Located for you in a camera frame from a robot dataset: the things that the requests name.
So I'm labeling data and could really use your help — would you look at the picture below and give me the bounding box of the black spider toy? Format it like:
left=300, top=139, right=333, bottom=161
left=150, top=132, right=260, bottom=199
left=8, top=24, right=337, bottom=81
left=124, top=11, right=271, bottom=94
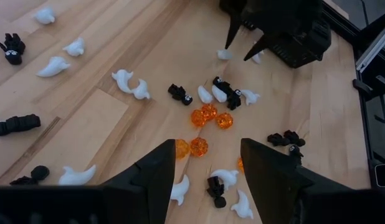
left=9, top=165, right=50, bottom=187

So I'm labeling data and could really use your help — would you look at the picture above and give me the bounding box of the black aluminium table frame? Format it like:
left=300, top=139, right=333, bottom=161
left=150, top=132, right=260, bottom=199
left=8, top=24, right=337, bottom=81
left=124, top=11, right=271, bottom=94
left=321, top=0, right=385, bottom=189

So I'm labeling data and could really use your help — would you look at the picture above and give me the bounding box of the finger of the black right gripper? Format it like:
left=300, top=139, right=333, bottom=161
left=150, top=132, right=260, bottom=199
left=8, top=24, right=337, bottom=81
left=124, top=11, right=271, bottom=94
left=224, top=14, right=244, bottom=50
left=243, top=34, right=270, bottom=62

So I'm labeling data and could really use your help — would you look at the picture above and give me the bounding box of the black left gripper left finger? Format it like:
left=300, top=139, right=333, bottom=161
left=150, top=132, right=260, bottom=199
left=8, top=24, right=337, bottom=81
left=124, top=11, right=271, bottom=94
left=0, top=139, right=176, bottom=224

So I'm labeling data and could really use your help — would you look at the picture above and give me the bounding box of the silver aluminium extrusion bar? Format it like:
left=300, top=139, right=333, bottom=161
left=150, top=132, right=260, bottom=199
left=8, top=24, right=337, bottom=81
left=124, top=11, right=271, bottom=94
left=355, top=22, right=385, bottom=74

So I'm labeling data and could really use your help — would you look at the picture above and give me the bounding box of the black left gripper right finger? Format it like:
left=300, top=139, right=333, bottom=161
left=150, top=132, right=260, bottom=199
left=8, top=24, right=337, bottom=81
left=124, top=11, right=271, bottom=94
left=240, top=138, right=385, bottom=224

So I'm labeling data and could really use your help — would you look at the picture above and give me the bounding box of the black frame bracket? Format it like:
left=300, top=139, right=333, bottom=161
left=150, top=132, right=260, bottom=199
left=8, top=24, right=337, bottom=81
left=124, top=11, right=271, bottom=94
left=351, top=78, right=376, bottom=97

